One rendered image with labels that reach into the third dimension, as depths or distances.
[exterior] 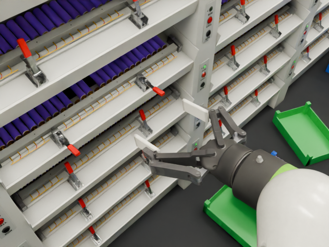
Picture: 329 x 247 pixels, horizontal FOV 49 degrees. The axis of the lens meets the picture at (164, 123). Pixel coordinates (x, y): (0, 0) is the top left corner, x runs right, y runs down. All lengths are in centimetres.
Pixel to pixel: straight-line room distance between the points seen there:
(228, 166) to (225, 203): 104
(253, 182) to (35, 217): 64
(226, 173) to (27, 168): 47
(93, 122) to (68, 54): 21
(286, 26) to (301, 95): 64
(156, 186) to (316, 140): 88
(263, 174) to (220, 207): 107
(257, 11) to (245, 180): 81
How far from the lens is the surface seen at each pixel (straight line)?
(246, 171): 59
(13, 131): 90
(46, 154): 89
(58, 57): 79
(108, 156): 109
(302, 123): 201
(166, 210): 162
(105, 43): 81
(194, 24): 101
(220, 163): 62
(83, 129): 91
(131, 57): 102
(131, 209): 145
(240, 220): 163
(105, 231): 142
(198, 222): 160
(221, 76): 133
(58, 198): 105
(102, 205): 124
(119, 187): 127
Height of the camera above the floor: 145
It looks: 50 degrees down
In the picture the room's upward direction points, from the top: straight up
